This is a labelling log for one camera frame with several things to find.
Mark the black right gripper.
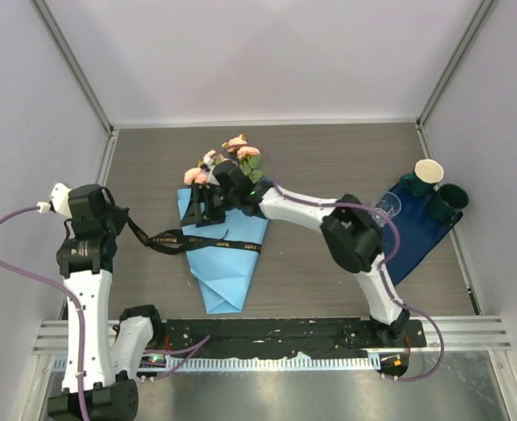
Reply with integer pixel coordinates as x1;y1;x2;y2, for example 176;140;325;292
181;184;237;230

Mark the black printed ribbon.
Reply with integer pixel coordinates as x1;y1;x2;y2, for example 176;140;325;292
127;218;262;255

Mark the large blue wrapping paper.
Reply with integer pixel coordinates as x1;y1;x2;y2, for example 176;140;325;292
181;209;267;315

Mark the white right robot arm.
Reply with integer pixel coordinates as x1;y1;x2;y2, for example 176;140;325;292
183;161;410;346

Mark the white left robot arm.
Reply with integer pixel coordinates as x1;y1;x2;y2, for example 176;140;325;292
47;183;165;420

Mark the clear plastic cup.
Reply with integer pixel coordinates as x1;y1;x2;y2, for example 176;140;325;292
371;191;402;227

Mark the dark green mug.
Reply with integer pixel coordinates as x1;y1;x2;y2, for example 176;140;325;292
426;183;470;225
399;172;436;197

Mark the beige paper cup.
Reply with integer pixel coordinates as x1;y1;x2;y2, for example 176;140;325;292
414;159;444;187

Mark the slotted cable duct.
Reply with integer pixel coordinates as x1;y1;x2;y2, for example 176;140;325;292
53;353;381;373

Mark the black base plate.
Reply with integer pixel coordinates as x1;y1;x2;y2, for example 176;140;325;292
162;318;427;355

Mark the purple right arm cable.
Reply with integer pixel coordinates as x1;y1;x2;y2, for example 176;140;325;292
205;148;446;385

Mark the aluminium frame rail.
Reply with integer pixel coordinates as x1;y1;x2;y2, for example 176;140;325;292
32;314;514;354

